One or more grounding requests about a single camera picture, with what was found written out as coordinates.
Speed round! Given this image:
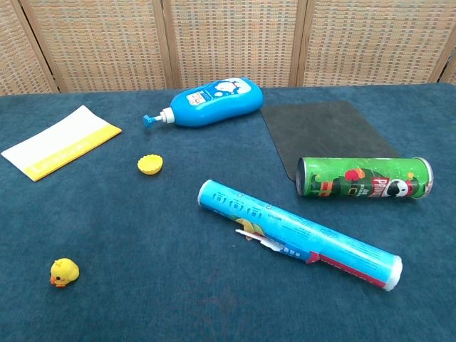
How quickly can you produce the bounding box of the yellow rubber duck toy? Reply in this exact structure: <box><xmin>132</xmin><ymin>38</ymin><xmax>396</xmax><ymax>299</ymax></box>
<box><xmin>49</xmin><ymin>257</ymin><xmax>81</xmax><ymax>289</ymax></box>

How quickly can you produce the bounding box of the white and yellow box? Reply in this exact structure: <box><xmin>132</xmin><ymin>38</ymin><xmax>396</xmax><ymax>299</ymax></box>
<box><xmin>1</xmin><ymin>105</ymin><xmax>123</xmax><ymax>182</ymax></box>

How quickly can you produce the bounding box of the blue pump lotion bottle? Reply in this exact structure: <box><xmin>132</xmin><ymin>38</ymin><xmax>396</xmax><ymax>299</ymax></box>
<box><xmin>142</xmin><ymin>77</ymin><xmax>264</xmax><ymax>131</ymax></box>

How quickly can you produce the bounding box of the yellow bottle cap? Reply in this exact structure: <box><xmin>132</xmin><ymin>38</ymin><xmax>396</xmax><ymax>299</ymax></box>
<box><xmin>137</xmin><ymin>153</ymin><xmax>165</xmax><ymax>176</ymax></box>

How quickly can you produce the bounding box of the blue plastic wrap tube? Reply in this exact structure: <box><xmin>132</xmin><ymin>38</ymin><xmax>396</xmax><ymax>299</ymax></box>
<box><xmin>197</xmin><ymin>179</ymin><xmax>403</xmax><ymax>292</ymax></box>

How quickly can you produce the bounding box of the blue table cloth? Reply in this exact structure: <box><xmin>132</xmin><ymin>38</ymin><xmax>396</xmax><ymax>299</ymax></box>
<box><xmin>0</xmin><ymin>82</ymin><xmax>456</xmax><ymax>342</ymax></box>

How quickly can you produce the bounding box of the black rubber mat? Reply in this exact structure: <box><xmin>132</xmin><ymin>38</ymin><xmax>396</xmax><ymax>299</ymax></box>
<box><xmin>260</xmin><ymin>100</ymin><xmax>402</xmax><ymax>181</ymax></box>

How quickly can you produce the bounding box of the wicker folding screen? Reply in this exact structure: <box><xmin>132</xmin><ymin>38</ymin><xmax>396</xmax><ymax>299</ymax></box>
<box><xmin>0</xmin><ymin>0</ymin><xmax>456</xmax><ymax>96</ymax></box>

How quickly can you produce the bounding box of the green Pringles can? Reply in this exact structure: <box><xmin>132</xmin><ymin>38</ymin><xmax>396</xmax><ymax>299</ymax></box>
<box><xmin>296</xmin><ymin>156</ymin><xmax>435</xmax><ymax>202</ymax></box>

